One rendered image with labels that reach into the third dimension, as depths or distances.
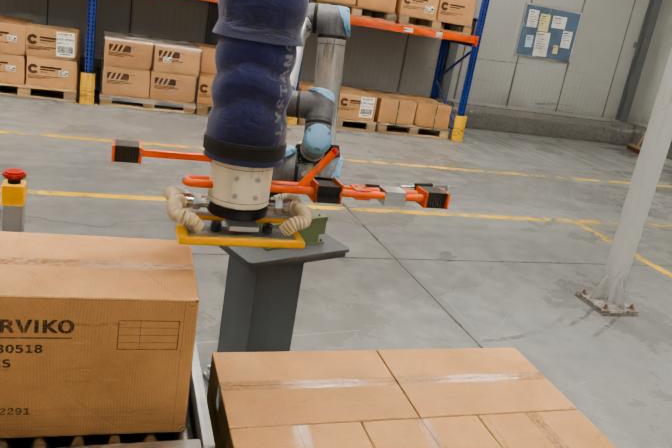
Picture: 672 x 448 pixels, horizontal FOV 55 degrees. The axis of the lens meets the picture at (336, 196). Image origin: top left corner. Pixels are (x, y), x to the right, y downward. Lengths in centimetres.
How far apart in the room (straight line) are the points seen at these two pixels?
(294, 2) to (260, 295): 142
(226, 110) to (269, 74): 14
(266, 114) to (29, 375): 87
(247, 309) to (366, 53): 845
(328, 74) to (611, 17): 1100
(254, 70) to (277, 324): 146
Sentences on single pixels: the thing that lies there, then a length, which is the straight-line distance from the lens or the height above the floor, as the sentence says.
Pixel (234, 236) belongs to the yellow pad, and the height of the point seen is 109.
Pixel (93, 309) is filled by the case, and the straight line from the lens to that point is 170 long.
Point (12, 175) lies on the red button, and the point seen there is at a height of 103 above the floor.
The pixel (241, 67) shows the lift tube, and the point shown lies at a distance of 166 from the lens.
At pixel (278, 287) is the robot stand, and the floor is 55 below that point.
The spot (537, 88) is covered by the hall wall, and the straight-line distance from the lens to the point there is 1259.
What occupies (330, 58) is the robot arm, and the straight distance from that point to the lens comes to 259.
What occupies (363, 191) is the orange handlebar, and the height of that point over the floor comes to 121.
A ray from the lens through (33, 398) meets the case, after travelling 185.
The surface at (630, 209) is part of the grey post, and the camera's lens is 482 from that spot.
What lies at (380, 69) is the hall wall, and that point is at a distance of 1101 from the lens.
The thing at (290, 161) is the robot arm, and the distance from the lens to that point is 261.
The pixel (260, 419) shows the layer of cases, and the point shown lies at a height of 54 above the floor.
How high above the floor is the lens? 172
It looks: 16 degrees down
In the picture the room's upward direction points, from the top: 10 degrees clockwise
